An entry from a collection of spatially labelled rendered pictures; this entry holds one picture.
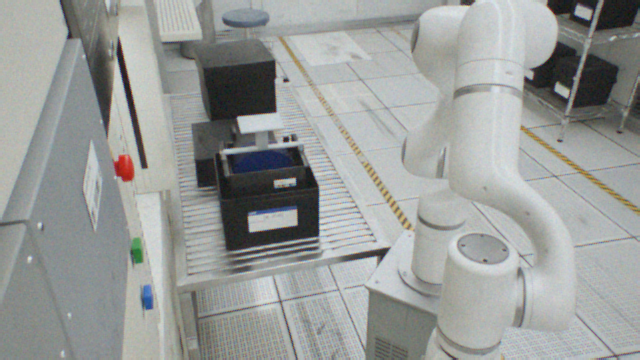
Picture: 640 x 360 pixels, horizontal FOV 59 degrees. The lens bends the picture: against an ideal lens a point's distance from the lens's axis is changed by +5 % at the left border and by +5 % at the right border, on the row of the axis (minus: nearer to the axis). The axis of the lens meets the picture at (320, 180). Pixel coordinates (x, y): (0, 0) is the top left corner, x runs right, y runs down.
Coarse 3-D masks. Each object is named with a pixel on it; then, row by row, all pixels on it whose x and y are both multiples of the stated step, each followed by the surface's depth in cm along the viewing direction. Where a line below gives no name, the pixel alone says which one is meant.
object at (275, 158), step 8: (256, 152) 158; (264, 152) 158; (272, 152) 159; (248, 160) 158; (256, 160) 159; (264, 160) 160; (272, 160) 160; (280, 160) 161; (288, 160) 162; (240, 168) 159; (248, 168) 160; (256, 168) 160; (264, 168) 161; (272, 168) 162
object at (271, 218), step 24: (216, 168) 161; (288, 192) 150; (312, 192) 152; (240, 216) 151; (264, 216) 152; (288, 216) 154; (312, 216) 156; (240, 240) 155; (264, 240) 157; (288, 240) 159
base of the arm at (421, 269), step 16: (416, 224) 139; (464, 224) 135; (416, 240) 140; (432, 240) 135; (448, 240) 135; (416, 256) 142; (432, 256) 138; (400, 272) 146; (416, 272) 144; (432, 272) 140; (416, 288) 141; (432, 288) 141
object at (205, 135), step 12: (228, 120) 205; (192, 132) 197; (204, 132) 196; (216, 132) 196; (228, 132) 196; (240, 132) 196; (204, 144) 189; (216, 144) 188; (240, 144) 188; (204, 156) 182; (204, 168) 182; (204, 180) 184; (216, 180) 185
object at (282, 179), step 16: (240, 128) 149; (256, 128) 149; (272, 128) 149; (256, 144) 155; (272, 144) 157; (288, 144) 158; (304, 144) 158; (224, 160) 154; (304, 160) 154; (240, 176) 148; (256, 176) 149; (272, 176) 150; (288, 176) 152; (304, 176) 153; (240, 192) 151; (256, 192) 152; (272, 192) 153
